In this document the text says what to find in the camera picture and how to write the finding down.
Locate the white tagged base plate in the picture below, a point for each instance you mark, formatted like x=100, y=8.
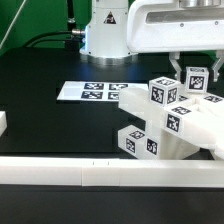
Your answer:
x=94, y=91

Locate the white U-shaped fence frame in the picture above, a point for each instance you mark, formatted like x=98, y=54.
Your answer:
x=84, y=172

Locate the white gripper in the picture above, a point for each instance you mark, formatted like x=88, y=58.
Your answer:
x=175, y=26

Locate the white chair back frame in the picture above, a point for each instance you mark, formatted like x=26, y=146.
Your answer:
x=197, y=118

